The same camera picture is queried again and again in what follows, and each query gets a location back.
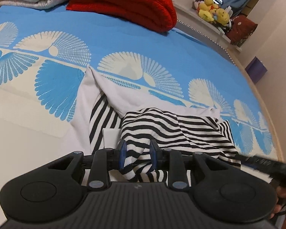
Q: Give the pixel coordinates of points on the red folded blanket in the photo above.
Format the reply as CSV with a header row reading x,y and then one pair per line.
x,y
124,0

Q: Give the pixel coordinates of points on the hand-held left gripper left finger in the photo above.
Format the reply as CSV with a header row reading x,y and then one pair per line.
x,y
122,156

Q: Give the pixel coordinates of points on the yellow plush toys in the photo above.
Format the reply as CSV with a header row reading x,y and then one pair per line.
x,y
212,10

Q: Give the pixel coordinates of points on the wooden bed frame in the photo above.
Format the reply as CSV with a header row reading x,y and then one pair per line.
x,y
271,114

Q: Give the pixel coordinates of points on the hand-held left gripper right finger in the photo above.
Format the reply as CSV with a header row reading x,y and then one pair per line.
x,y
153,157

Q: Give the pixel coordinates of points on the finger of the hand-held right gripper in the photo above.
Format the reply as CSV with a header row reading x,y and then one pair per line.
x,y
252,162

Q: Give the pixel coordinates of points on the purple box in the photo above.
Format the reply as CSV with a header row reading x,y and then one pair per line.
x,y
256,70

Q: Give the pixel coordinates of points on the dark red cushion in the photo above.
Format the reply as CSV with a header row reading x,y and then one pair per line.
x,y
242,29

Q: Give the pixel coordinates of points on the black white striped hooded shirt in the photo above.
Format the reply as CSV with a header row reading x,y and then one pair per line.
x,y
166,128

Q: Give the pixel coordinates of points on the blue patterned bed sheet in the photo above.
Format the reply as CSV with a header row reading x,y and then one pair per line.
x,y
50,114

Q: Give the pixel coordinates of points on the white window sill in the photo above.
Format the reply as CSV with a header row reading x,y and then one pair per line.
x,y
205,31

